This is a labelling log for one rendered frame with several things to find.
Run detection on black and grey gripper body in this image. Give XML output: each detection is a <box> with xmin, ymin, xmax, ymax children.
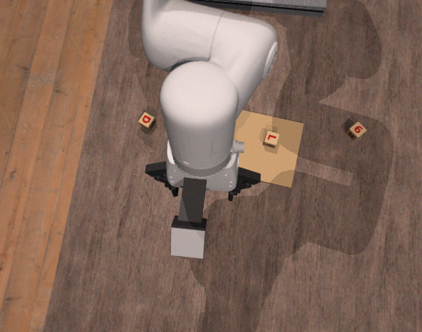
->
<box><xmin>166</xmin><ymin>140</ymin><xmax>239</xmax><ymax>191</ymax></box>

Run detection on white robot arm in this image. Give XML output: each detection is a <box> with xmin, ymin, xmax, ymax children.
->
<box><xmin>142</xmin><ymin>0</ymin><xmax>278</xmax><ymax>259</ymax></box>

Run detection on tan flat mat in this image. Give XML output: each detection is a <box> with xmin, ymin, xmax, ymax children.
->
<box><xmin>234</xmin><ymin>110</ymin><xmax>304</xmax><ymax>188</ymax></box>

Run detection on beige block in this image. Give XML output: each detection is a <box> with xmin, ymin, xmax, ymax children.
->
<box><xmin>345</xmin><ymin>122</ymin><xmax>367</xmax><ymax>141</ymax></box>
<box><xmin>263</xmin><ymin>131</ymin><xmax>280</xmax><ymax>148</ymax></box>
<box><xmin>138</xmin><ymin>112</ymin><xmax>156</xmax><ymax>131</ymax></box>

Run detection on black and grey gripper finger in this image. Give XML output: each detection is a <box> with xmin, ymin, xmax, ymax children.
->
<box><xmin>145</xmin><ymin>162</ymin><xmax>179</xmax><ymax>197</ymax></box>
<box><xmin>228</xmin><ymin>167</ymin><xmax>260</xmax><ymax>201</ymax></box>

